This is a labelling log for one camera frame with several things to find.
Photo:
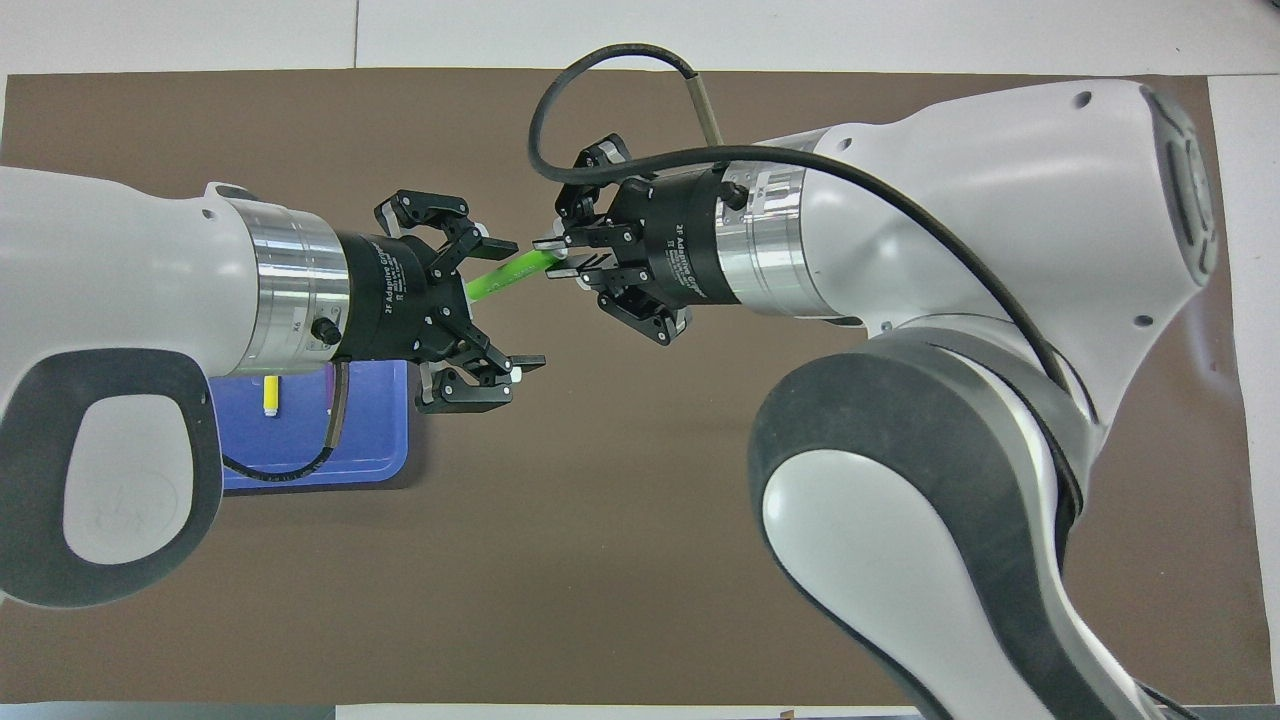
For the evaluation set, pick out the brown table mat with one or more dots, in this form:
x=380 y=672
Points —
x=600 y=580

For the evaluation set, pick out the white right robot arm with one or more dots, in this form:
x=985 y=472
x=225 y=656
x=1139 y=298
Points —
x=1000 y=200

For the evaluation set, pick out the blue plastic tray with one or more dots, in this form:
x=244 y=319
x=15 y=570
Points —
x=380 y=420

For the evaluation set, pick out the yellow pen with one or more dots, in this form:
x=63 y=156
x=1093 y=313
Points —
x=271 y=395

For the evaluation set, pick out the green pen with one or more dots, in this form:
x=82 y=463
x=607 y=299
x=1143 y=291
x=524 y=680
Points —
x=500 y=280

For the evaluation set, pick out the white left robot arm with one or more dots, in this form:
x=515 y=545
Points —
x=120 y=280

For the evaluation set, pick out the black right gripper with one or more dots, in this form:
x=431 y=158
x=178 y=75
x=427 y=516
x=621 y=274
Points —
x=685 y=235

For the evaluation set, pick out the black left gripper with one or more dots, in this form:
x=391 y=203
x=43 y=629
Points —
x=395 y=300

